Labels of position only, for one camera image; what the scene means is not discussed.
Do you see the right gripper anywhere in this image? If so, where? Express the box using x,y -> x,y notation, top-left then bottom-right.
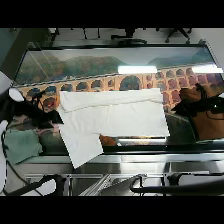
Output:
171,99 -> 200,118

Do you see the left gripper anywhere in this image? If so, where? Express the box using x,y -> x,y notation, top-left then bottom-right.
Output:
40,109 -> 65,128

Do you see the white T-shirt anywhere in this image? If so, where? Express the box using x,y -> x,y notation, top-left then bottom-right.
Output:
56,87 -> 171,170

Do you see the brown garment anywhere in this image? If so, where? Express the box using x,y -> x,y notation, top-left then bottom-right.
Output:
179,87 -> 224,142

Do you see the green garment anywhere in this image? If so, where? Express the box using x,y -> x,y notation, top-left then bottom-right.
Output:
2,128 -> 44,165

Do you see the black office chair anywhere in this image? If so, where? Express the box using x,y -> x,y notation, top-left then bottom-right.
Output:
164,27 -> 194,45
110,27 -> 148,46

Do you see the silver frame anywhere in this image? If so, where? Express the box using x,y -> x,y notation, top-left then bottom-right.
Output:
0,151 -> 224,197

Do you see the black cable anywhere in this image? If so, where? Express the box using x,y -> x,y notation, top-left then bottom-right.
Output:
129,175 -> 224,196

